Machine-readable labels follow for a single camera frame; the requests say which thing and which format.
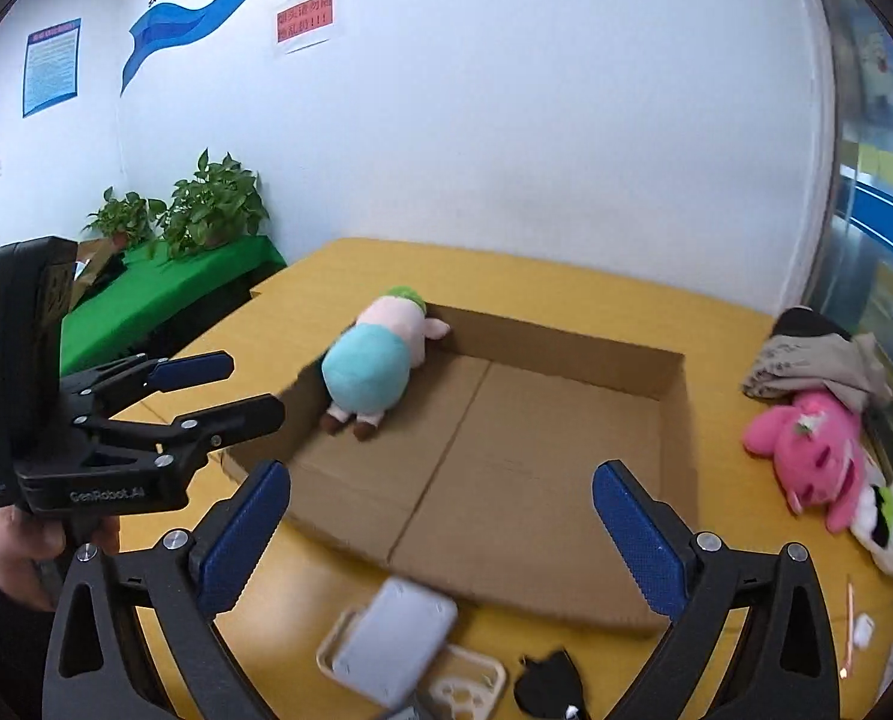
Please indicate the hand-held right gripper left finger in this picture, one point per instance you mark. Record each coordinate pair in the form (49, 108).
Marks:
(244, 532)

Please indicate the green cloth covered table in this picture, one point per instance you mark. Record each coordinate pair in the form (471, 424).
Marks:
(154, 292)

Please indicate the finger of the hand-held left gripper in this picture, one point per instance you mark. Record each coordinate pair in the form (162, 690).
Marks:
(191, 369)
(244, 416)

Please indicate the blue wall poster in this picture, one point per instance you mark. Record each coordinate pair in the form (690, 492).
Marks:
(53, 67)

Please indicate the black cloth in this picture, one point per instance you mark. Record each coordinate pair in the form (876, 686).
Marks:
(806, 322)

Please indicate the glass door with blue stripe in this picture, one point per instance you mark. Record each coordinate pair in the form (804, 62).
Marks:
(866, 240)

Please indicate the beige phone case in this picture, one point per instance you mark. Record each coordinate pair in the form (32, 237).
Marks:
(465, 682)

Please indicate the large potted plant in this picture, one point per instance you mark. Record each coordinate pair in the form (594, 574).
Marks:
(210, 202)

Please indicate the yellow desktop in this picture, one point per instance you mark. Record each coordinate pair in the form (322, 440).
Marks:
(731, 360)

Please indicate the beige cloth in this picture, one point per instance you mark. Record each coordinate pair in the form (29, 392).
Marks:
(798, 364)

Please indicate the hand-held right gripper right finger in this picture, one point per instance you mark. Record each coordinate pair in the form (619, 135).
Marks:
(641, 532)

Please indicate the grey power bank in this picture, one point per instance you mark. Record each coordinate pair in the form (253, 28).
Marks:
(394, 637)

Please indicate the person's left forearm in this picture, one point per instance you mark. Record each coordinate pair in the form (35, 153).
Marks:
(0, 652)

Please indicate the person's left hand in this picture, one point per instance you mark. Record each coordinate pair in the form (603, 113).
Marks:
(23, 555)

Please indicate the shallow cardboard box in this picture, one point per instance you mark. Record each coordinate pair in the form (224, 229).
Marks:
(529, 465)

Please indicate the teal and pink plush toy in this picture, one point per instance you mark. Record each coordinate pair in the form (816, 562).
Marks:
(364, 367)

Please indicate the brown paper bag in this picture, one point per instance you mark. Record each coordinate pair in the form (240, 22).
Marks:
(94, 266)

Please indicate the black sunglasses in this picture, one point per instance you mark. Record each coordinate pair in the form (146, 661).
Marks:
(547, 686)

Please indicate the red wall notice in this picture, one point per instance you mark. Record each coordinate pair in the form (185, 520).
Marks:
(307, 21)

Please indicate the blue wave wall decal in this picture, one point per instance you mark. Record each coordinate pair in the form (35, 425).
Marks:
(176, 22)

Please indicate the yellow sticky notes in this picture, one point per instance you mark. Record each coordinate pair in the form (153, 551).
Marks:
(888, 163)

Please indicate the small potted plant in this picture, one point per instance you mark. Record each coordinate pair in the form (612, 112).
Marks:
(124, 217)

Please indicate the orange pen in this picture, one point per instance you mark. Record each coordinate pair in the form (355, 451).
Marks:
(848, 622)

